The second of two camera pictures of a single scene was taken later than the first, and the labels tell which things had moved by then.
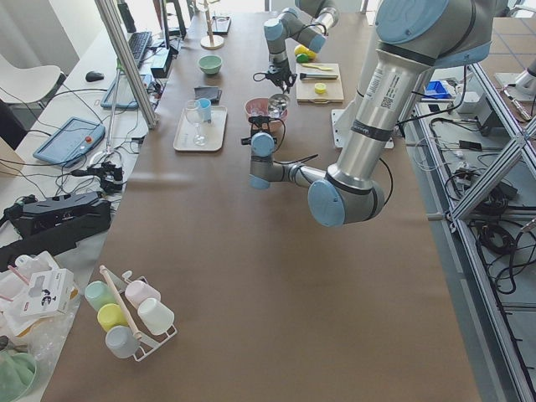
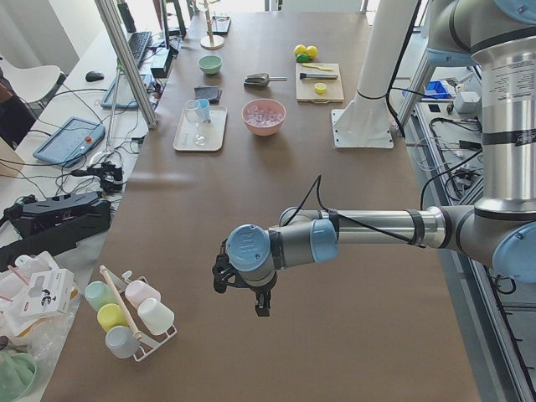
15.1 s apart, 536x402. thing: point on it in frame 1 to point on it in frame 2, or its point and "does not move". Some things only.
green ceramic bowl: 210,64 does not move
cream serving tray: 208,136 does not move
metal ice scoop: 278,103 to 260,79
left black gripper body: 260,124 to 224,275
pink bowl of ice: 259,106 does not move
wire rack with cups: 136,319 does not move
